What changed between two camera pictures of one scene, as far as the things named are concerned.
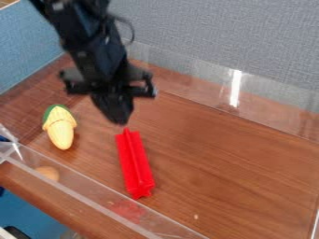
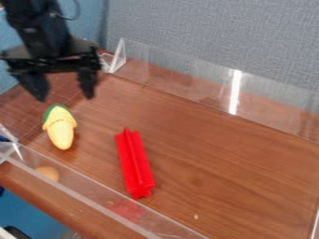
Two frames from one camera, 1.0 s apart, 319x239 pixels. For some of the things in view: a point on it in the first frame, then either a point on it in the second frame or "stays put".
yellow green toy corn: x=58 y=123 stays put
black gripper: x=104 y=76 to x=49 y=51
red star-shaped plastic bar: x=137 y=175 stays put
